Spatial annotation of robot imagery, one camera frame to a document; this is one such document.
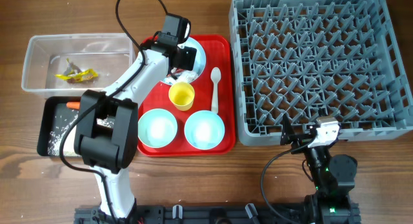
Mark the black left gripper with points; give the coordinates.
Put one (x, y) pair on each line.
(186, 58)

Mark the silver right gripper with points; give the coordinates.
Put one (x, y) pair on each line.
(288, 135)

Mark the white tissue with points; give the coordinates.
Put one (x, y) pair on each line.
(187, 76)

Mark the yellow snack wrapper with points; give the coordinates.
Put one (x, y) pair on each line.
(73, 74)

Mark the orange carrot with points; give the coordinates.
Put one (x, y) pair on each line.
(73, 105)

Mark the red snack wrapper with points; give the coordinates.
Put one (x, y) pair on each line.
(177, 70)

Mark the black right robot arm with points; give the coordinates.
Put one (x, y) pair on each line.
(333, 176)

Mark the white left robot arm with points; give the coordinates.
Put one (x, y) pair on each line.
(107, 125)

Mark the grey dishwasher rack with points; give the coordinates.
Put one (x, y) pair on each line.
(305, 58)

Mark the black food waste tray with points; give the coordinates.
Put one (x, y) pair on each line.
(55, 105)

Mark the light blue plate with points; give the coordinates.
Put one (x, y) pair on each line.
(199, 62)

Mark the yellow plastic cup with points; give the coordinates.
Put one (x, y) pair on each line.
(182, 95)

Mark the white plastic spoon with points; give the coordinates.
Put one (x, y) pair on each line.
(215, 78)

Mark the red plastic tray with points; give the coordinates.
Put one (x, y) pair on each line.
(217, 50)

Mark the left light blue bowl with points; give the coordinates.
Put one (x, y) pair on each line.
(157, 128)

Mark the light blue bowl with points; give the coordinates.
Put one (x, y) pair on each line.
(157, 128)
(204, 130)

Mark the right light blue bowl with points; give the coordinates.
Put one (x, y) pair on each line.
(204, 130)

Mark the clear plastic bin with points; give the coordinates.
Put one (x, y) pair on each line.
(108, 54)

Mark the white rice pile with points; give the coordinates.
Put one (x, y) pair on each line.
(59, 127)

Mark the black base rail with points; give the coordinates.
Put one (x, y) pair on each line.
(237, 214)

